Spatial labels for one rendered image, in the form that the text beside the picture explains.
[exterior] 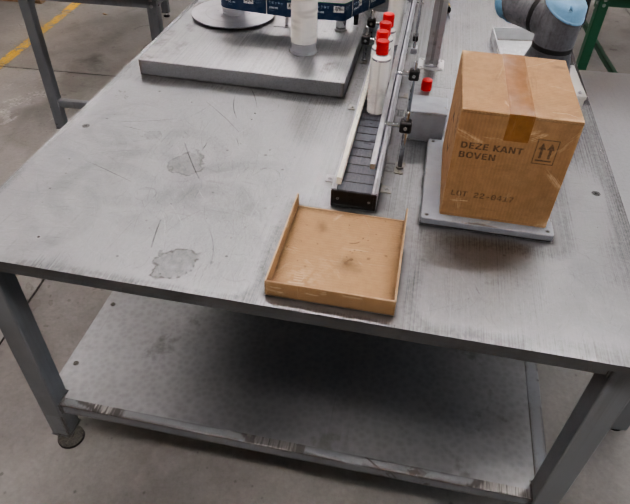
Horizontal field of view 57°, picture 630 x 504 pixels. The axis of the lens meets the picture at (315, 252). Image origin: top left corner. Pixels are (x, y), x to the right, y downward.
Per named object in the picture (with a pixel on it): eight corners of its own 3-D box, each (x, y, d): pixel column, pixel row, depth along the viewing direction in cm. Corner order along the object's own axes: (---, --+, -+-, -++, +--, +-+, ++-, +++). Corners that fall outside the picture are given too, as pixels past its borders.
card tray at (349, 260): (297, 206, 139) (297, 192, 136) (406, 221, 135) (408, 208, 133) (264, 294, 117) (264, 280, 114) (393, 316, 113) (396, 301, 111)
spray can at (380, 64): (367, 106, 166) (374, 35, 152) (385, 108, 165) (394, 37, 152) (365, 115, 162) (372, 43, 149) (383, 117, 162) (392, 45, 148)
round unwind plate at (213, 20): (207, -3, 229) (207, -6, 228) (283, 5, 225) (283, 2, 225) (179, 26, 207) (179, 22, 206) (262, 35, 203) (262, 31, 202)
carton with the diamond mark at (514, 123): (442, 147, 157) (462, 49, 139) (533, 158, 154) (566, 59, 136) (438, 214, 135) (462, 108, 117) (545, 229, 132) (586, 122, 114)
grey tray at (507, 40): (489, 40, 218) (492, 26, 215) (544, 42, 216) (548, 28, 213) (498, 71, 198) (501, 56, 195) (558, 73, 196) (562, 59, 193)
